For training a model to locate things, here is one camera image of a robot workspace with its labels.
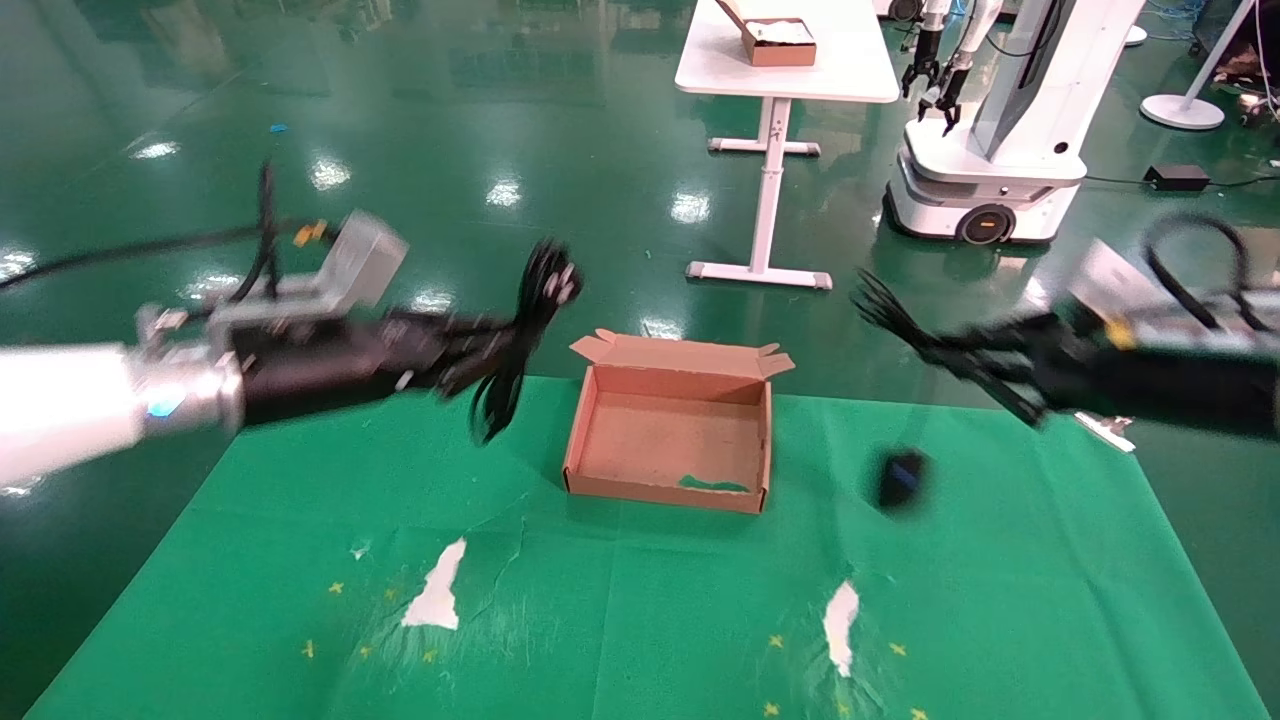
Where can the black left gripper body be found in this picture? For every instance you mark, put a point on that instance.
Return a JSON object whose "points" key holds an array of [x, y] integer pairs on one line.
{"points": [[320, 370]]}

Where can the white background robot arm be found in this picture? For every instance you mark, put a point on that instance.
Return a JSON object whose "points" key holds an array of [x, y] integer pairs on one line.
{"points": [[935, 12], [980, 25]]}

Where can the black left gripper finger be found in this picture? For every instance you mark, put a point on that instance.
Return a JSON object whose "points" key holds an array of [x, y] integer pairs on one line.
{"points": [[490, 328], [480, 375]]}

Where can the white floor stand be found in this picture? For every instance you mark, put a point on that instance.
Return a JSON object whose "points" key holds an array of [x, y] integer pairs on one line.
{"points": [[1182, 112]]}

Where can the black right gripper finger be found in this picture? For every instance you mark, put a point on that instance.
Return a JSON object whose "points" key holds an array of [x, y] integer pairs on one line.
{"points": [[1015, 392], [1000, 335]]}

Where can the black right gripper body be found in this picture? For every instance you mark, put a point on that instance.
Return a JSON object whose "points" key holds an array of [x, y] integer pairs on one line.
{"points": [[1170, 385]]}

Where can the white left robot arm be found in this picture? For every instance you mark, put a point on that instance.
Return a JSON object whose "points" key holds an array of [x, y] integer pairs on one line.
{"points": [[60, 410]]}

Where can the small brown cardboard box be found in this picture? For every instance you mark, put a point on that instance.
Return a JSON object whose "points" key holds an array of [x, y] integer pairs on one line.
{"points": [[782, 45]]}

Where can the black power adapter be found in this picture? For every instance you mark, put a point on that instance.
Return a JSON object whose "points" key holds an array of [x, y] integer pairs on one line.
{"points": [[1176, 178]]}

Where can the open brown cardboard box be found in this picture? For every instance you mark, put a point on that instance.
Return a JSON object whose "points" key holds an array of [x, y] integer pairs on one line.
{"points": [[672, 445]]}

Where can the white wheeled background robot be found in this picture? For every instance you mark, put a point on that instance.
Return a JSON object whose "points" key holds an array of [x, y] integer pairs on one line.
{"points": [[1005, 170]]}

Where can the white round stand base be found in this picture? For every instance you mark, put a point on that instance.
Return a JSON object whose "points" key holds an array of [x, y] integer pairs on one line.
{"points": [[1137, 35]]}

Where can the metal table clamp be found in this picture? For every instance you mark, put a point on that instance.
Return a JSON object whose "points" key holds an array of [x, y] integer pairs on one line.
{"points": [[1110, 430]]}

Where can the dark cluttered equipment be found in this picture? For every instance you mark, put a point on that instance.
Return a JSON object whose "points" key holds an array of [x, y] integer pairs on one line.
{"points": [[1248, 72]]}

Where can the white standing table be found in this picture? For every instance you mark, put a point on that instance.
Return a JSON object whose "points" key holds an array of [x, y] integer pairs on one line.
{"points": [[845, 60]]}

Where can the background robot black gripper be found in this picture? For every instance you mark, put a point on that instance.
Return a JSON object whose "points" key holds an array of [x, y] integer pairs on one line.
{"points": [[922, 65], [946, 95]]}

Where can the green table cloth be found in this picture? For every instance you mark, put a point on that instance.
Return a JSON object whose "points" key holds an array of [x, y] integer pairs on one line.
{"points": [[640, 600]]}

